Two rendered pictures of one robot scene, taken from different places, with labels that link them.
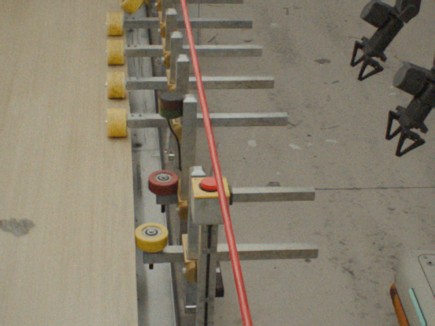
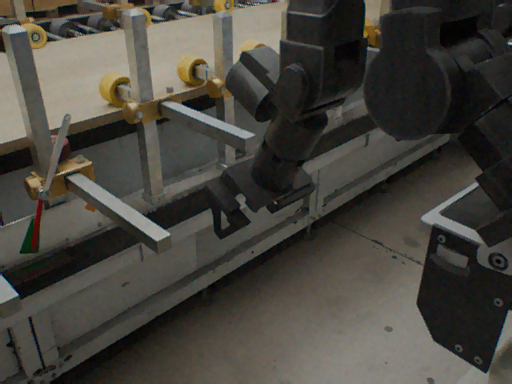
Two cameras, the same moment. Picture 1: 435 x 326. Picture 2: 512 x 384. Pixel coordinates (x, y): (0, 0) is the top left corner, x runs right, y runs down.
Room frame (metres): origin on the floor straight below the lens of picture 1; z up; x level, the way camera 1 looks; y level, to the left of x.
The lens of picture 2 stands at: (1.76, -0.93, 1.36)
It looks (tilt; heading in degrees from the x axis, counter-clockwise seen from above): 30 degrees down; 53
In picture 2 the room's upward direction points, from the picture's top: straight up
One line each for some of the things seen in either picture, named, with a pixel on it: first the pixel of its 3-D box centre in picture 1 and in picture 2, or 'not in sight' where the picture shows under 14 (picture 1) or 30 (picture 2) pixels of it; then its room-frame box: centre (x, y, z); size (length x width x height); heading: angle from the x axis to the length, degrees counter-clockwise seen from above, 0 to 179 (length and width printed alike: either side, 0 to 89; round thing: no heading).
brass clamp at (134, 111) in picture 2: (180, 123); (152, 106); (2.26, 0.12, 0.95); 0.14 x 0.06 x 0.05; 7
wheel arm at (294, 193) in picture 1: (235, 195); (100, 200); (2.05, -0.05, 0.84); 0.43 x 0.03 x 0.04; 97
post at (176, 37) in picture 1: (175, 104); (225, 105); (2.48, 0.15, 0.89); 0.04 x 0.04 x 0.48; 7
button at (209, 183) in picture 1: (210, 185); not in sight; (1.48, 0.02, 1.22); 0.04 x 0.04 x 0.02
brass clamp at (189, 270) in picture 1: (193, 257); not in sight; (1.76, 0.05, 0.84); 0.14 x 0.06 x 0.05; 7
